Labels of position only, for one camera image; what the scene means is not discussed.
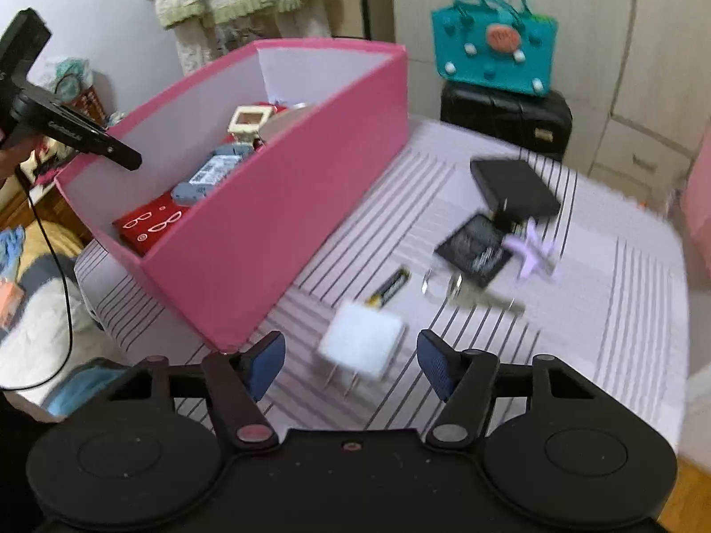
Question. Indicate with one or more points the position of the striped tablecloth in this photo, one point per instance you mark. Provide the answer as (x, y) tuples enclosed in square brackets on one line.
[(600, 316)]

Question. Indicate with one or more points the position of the patterned gift bag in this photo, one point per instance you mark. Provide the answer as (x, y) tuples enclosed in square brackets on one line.
[(86, 103)]

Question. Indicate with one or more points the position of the red glasses-print case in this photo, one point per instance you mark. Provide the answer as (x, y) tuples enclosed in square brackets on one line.
[(150, 227)]

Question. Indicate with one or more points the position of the grey three-door wardrobe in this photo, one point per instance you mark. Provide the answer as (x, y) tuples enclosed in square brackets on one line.
[(622, 55)]

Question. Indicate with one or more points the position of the black suitcase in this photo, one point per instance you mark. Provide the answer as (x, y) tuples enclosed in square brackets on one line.
[(500, 122)]

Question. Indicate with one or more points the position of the grey-blue pocket router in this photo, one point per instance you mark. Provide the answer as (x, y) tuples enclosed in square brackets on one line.
[(211, 172)]

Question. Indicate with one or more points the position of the pink shopping bag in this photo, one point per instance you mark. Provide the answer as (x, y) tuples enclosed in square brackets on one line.
[(699, 189)]

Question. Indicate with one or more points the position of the pink case clear lid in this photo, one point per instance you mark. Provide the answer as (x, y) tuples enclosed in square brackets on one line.
[(286, 122)]

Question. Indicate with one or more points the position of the black yellow cylindrical battery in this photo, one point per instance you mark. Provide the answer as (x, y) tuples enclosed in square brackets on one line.
[(389, 287)]

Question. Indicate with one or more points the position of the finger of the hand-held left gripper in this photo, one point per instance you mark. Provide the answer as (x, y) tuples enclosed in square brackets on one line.
[(94, 139)]

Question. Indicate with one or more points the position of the white plug charger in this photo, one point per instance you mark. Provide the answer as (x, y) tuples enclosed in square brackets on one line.
[(361, 341)]

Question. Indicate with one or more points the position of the beige fluffy garment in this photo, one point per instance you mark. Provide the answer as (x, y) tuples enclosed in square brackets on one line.
[(222, 39)]

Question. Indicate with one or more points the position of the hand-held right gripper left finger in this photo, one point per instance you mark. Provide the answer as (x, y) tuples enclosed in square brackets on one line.
[(265, 366)]

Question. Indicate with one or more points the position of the purple hair clip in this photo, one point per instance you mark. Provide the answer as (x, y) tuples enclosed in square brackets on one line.
[(530, 250)]

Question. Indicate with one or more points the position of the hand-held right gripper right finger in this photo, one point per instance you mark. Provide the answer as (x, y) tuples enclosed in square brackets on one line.
[(436, 366)]

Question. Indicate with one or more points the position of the cream hair claw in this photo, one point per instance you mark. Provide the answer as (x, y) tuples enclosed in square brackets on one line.
[(247, 119)]

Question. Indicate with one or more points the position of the black rectangular box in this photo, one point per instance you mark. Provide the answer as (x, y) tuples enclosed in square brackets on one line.
[(514, 186)]

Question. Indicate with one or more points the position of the teal felt handbag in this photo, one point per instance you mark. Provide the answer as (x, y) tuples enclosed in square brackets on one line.
[(489, 55)]

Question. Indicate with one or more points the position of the pink cardboard box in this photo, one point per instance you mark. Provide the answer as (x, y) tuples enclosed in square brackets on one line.
[(266, 222)]

